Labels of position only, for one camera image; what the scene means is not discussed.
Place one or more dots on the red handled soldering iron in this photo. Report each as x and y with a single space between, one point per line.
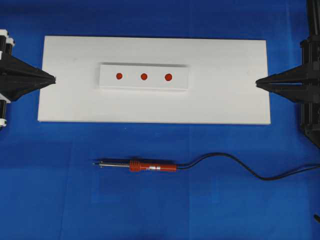
138 166

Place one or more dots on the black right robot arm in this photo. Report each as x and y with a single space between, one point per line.
301 84

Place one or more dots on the large white base board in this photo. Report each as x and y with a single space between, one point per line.
222 81

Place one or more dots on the small white marked plate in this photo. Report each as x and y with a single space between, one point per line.
144 77

